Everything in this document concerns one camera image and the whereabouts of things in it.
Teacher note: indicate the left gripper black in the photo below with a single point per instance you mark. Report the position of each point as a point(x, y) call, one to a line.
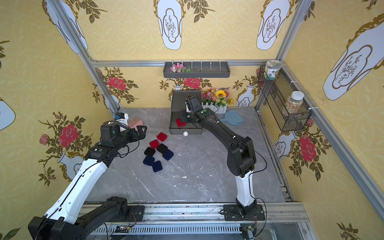
point(137, 133)

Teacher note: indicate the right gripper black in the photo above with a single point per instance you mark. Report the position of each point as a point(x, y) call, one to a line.
point(186, 116)

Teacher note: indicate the grey top drawer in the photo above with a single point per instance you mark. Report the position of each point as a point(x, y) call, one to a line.
point(177, 127)

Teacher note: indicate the red brooch box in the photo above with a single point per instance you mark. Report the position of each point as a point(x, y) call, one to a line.
point(154, 144)
point(162, 136)
point(180, 123)

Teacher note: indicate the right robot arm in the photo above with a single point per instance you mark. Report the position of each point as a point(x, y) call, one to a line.
point(241, 158)

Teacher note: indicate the three-drawer storage cabinet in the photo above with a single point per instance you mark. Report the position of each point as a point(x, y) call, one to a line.
point(179, 99)

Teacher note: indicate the black brooch box left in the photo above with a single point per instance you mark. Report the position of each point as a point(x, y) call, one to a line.
point(149, 152)

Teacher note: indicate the black brooch box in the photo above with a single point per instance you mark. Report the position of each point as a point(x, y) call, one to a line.
point(162, 148)
point(149, 152)

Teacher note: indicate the black brooch box right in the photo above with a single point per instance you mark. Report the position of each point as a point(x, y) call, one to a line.
point(162, 148)

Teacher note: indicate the blue brooch box left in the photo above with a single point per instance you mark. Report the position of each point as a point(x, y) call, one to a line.
point(149, 161)

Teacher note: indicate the blue brooch box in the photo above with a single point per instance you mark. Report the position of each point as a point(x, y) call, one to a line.
point(149, 161)
point(157, 166)
point(168, 154)

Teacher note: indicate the blue brooch box right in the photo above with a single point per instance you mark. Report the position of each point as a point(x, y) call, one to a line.
point(168, 154)

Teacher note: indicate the blue brooch box bottom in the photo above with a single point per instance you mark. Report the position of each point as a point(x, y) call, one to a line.
point(157, 166)

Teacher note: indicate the pink small dustpan brush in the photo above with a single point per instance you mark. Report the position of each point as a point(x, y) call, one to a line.
point(134, 123)

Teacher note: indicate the flower pot white fence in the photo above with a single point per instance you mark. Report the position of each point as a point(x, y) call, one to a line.
point(216, 100)

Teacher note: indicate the light blue dustpan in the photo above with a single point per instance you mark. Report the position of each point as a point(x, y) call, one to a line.
point(232, 118)

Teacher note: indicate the small pink flowers on shelf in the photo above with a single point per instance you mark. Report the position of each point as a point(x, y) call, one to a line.
point(179, 68)

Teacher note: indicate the decorated jar with lid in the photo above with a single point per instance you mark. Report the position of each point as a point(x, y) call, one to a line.
point(272, 69)

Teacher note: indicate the small circuit board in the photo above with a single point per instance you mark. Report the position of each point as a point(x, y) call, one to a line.
point(122, 229)

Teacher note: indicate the clear jar white lid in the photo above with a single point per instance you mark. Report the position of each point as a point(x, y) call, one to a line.
point(293, 103)

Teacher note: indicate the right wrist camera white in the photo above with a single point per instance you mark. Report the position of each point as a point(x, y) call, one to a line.
point(194, 104)

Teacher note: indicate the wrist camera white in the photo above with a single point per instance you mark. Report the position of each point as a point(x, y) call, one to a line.
point(122, 118)
point(194, 104)

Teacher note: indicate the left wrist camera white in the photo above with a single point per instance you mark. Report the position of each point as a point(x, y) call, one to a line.
point(122, 118)

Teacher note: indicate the grey wall shelf tray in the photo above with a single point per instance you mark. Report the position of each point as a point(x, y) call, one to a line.
point(200, 69)

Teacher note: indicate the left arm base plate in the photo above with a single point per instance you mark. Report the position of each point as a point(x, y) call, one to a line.
point(133, 214)

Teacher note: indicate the black wire wall basket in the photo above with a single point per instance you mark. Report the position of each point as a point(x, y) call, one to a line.
point(276, 93)

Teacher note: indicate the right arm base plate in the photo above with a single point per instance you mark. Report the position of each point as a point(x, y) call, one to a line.
point(238, 213)

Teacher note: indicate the aluminium front rail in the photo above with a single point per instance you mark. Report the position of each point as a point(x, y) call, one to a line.
point(177, 213)

